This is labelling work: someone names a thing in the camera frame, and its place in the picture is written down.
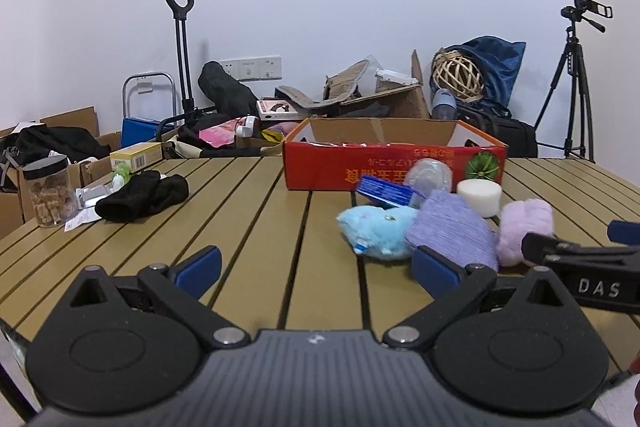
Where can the clear snack jar black lid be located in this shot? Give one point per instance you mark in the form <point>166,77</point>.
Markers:
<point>49,197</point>

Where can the black cloth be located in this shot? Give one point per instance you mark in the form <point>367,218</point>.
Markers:
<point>140,199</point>

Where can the black rolled bag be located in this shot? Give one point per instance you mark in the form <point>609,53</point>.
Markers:
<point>227,92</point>

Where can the blue water bottle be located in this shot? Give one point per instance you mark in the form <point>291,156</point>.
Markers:
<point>443,104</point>

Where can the pink fluffy cloth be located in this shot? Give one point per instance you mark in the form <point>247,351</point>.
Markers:
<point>525,222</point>

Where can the pink packet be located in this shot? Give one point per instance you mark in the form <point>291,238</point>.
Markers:
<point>220,133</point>

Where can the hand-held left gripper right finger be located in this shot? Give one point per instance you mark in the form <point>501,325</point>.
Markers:
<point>435,272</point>

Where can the white paper packet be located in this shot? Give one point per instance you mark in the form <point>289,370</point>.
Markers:
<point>85,214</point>

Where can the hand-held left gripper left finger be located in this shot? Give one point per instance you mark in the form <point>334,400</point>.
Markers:
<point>200,272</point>

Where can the yellow box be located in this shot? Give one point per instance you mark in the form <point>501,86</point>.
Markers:
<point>135,156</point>

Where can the white red small bottle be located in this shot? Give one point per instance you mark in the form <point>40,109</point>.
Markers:
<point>246,126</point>

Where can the black backpack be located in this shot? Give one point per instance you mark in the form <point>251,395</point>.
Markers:
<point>55,147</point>

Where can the blue velvet bag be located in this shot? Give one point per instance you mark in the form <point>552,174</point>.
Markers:
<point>500,72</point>

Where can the yellow purple snack bag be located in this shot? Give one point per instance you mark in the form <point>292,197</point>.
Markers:
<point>277,133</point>

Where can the metal cart frame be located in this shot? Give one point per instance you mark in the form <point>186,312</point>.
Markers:
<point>150,77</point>

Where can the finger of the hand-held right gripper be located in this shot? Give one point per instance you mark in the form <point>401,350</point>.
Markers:
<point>625,232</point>
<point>537,247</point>

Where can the red cardboard box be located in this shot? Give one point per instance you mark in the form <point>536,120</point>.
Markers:
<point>340,167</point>

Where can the small blue box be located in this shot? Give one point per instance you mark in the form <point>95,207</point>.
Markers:
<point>387,192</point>

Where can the purple woven cloth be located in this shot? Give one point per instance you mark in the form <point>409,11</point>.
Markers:
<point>450,227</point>

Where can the small white picture box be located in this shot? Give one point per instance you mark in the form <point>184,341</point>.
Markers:
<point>277,109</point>

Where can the black tripod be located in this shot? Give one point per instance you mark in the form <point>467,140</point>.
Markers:
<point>572,82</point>

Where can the clear plastic container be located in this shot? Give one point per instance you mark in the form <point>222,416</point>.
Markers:
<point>392,77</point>

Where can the white wall outlet strip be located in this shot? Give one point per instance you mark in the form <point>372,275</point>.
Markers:
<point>252,68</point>

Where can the small green white bottle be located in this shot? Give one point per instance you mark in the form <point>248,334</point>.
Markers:
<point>121,174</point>

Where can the white foam cylinder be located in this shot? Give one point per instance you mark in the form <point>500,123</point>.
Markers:
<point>480,199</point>

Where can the blue plush toy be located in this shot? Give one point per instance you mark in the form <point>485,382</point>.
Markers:
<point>375,229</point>

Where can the brown felt strip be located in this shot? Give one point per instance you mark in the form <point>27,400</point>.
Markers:
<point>347,79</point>
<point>305,96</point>

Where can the clear plastic cup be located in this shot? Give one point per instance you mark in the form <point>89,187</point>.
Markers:
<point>427,177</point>

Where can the wicker ball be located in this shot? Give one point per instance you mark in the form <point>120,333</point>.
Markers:
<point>457,74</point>

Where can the open brown cardboard box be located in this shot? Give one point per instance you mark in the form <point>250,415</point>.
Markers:
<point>400,104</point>

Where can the blue cart box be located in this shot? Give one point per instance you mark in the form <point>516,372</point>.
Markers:
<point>145,133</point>

